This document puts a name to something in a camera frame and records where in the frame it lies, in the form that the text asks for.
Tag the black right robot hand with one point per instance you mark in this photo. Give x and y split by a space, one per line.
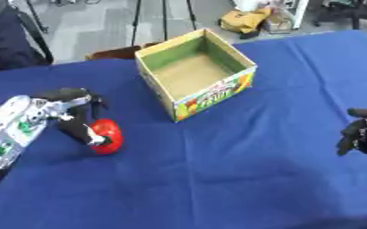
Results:
363 134

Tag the black office chair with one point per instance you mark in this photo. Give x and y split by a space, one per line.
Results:
348 12

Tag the black stand pole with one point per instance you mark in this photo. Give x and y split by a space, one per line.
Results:
37 16

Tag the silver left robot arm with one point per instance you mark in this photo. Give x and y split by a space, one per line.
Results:
11 128

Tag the black tripod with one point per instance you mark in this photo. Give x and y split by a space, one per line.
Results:
163 18

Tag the tan cardboard box green inside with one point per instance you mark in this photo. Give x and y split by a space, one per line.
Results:
197 74

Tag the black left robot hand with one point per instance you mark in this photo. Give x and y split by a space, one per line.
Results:
71 119

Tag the yellow bag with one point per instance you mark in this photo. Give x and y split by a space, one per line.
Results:
244 19

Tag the red toy tomato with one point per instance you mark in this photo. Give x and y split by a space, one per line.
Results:
108 135

